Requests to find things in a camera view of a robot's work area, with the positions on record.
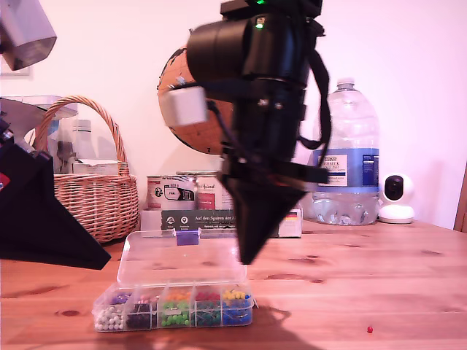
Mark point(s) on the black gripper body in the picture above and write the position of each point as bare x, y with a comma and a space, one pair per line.
270, 127

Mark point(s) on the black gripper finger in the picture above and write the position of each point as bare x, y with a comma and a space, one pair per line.
259, 218
36, 226

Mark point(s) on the heap of yellow pins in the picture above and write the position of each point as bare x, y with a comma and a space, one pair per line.
233, 294

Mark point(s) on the heap of red pins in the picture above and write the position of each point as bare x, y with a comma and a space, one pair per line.
208, 296

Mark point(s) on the heap of blue pins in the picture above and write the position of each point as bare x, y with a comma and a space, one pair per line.
235, 315

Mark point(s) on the heap of orange pins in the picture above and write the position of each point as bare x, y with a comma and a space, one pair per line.
179, 296

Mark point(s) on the heap of purple pins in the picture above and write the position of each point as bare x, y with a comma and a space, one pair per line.
120, 299

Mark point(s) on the heap of dark green pins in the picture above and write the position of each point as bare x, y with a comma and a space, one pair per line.
208, 319

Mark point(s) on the heap of white pins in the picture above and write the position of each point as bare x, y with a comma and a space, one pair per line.
108, 321

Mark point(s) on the heap of light green pins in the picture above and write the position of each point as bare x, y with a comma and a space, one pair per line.
177, 321

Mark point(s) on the heap of pink pins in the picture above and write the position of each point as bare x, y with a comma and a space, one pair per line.
150, 298

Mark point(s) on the heap of black pins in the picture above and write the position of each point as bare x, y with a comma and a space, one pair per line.
140, 321

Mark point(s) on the cork globe on metal stand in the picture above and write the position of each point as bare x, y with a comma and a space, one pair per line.
197, 138

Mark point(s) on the cardboard tray with dark label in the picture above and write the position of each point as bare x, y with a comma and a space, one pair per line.
182, 220

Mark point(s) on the white carton box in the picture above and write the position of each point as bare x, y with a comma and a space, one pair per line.
95, 167

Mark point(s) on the large clear water bottle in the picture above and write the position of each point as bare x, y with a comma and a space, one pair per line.
354, 120

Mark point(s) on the white plastic bottle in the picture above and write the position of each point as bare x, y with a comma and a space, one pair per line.
84, 146

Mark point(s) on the clear plastic pin organizer box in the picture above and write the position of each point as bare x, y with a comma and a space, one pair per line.
175, 262

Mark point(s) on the clear plastic jar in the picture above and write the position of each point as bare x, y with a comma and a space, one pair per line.
65, 131

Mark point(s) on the silver foil bag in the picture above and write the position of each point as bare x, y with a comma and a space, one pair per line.
22, 109

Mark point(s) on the arm's pale camera box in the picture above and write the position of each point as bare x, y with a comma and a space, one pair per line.
25, 33
184, 105

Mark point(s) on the small white round camera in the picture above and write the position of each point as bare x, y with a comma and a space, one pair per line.
396, 215

